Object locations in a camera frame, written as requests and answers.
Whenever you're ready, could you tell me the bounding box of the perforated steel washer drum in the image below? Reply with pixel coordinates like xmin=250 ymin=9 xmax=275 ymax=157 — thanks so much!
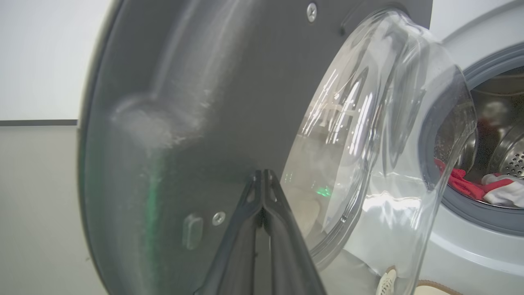
xmin=434 ymin=68 xmax=524 ymax=185

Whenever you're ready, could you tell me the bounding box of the black round glass washer door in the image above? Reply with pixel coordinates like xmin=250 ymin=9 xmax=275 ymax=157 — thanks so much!
xmin=78 ymin=0 xmax=477 ymax=295

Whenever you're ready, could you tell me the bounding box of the red and white garment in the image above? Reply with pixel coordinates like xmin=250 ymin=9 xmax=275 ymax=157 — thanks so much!
xmin=434 ymin=158 xmax=524 ymax=208

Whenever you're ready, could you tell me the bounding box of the cream basket with brown rim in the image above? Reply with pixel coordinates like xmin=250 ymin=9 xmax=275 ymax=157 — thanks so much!
xmin=376 ymin=265 xmax=465 ymax=295

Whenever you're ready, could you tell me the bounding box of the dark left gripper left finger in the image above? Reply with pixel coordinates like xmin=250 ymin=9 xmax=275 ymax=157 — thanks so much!
xmin=194 ymin=170 xmax=262 ymax=295

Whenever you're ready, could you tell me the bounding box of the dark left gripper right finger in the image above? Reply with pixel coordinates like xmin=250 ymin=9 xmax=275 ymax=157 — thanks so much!
xmin=264 ymin=169 xmax=327 ymax=295

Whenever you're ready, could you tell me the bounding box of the white front-load washing machine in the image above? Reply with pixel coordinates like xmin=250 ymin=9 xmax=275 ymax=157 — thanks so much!
xmin=416 ymin=0 xmax=524 ymax=295

